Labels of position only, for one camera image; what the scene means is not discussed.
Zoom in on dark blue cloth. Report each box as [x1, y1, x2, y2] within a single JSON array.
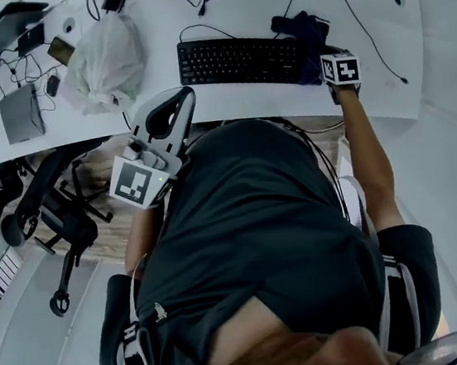
[[268, 7, 338, 91]]

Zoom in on person's right forearm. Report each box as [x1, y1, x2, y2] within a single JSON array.
[[330, 79, 406, 238]]

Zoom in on tangled black cables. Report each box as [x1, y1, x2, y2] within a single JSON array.
[[0, 41, 66, 122]]

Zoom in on black keyboard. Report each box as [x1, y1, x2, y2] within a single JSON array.
[[175, 23, 327, 103]]

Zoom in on person's head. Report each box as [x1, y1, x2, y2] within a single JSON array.
[[190, 276, 404, 365]]

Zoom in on dark-rimmed glasses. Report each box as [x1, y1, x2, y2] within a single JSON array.
[[392, 325, 457, 365]]

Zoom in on dark smartphone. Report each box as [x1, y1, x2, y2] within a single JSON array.
[[45, 33, 79, 69]]

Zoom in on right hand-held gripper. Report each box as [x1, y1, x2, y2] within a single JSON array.
[[319, 49, 363, 89]]

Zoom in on long black cable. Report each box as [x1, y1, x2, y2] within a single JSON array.
[[279, 0, 410, 101]]

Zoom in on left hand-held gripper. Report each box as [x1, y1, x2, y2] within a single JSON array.
[[96, 84, 210, 214]]

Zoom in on person's dark shirt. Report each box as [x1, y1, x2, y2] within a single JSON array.
[[70, 96, 450, 365]]

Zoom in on person's left forearm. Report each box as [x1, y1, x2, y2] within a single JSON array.
[[117, 202, 173, 282]]

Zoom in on black and red mouse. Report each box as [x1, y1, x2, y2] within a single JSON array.
[[43, 73, 62, 98]]

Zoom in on black and white harness strap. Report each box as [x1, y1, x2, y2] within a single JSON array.
[[111, 318, 164, 365], [368, 252, 426, 361]]

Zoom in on closed silver laptop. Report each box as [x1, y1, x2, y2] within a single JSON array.
[[0, 81, 47, 146]]

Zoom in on translucent white plastic bag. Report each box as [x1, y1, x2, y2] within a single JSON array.
[[53, 9, 152, 120]]

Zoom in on black rectangular device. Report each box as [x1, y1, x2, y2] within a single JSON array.
[[14, 22, 48, 55]]

